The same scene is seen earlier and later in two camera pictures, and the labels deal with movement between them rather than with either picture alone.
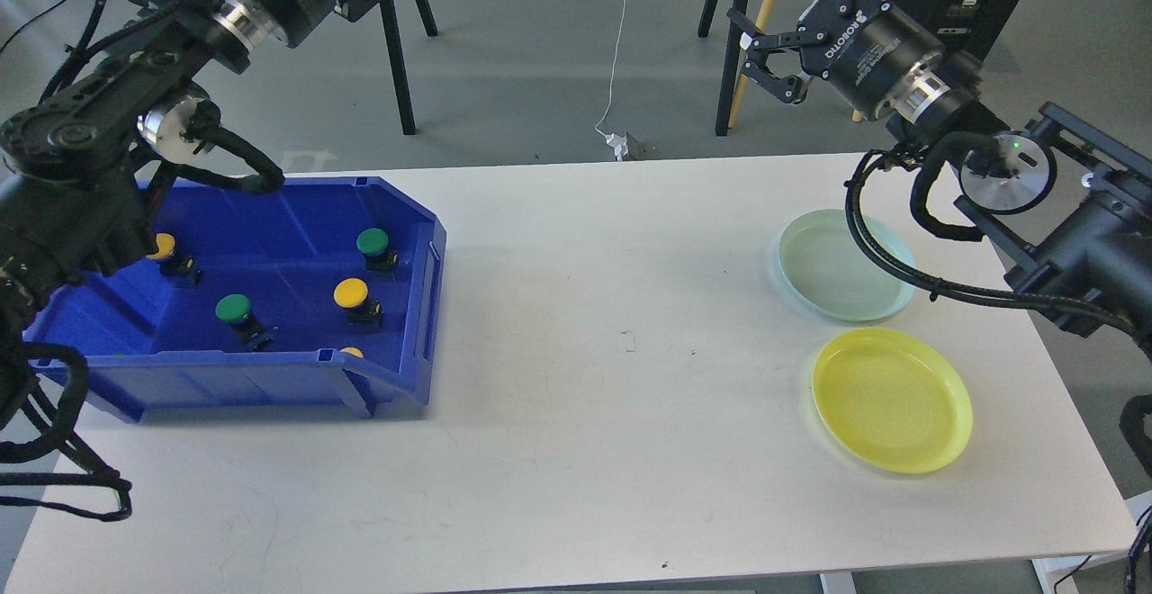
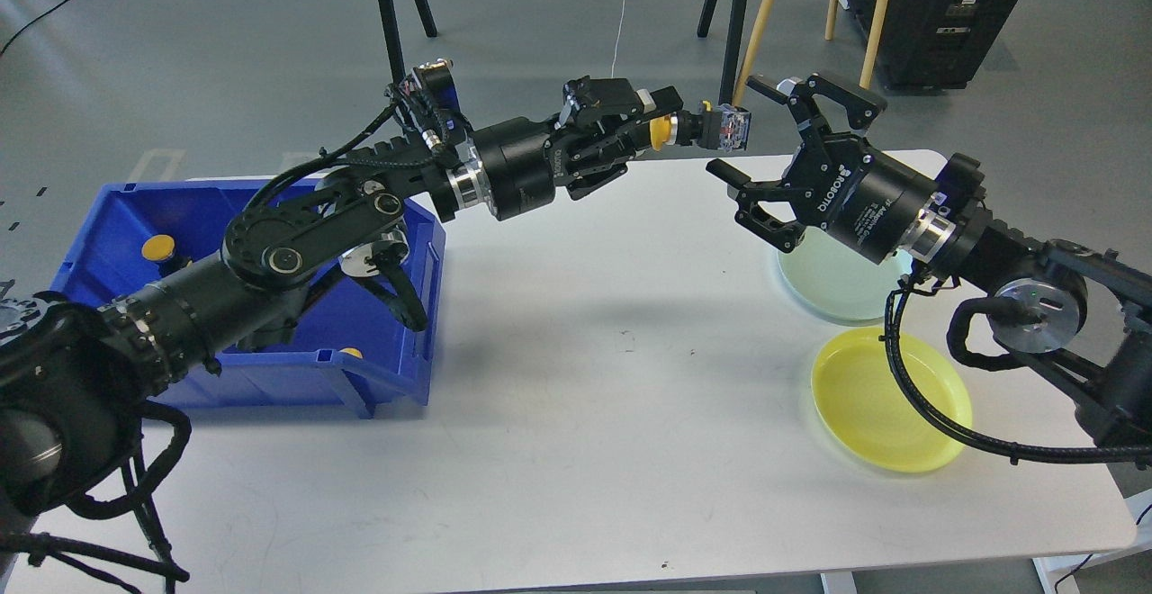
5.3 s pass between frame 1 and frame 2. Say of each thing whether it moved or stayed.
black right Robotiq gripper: moved
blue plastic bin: stayed
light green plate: stayed
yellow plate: stayed
